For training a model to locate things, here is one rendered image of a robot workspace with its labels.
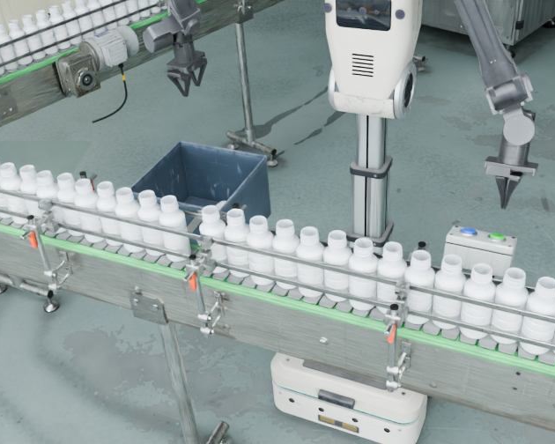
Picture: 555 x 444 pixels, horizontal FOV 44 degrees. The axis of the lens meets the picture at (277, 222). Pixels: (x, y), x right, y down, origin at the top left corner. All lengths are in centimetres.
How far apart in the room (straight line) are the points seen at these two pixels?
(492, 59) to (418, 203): 221
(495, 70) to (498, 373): 60
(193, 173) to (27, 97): 89
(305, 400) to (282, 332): 84
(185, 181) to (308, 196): 138
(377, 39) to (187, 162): 80
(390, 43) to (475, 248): 60
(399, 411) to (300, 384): 34
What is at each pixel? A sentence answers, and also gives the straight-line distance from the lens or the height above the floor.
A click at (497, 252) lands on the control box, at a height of 111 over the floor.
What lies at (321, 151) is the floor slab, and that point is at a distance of 399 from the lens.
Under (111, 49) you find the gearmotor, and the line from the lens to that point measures 290.
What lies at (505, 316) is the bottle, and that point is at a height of 108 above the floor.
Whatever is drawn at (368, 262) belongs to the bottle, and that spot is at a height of 113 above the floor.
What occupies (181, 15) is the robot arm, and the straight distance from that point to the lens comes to 179.
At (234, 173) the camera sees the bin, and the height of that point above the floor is 86.
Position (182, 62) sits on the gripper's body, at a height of 131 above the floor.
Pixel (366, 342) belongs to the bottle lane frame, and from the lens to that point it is 154.
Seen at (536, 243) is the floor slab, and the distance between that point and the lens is 340.
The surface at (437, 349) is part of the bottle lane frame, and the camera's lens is 149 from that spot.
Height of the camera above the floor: 205
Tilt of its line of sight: 36 degrees down
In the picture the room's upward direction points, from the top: 5 degrees counter-clockwise
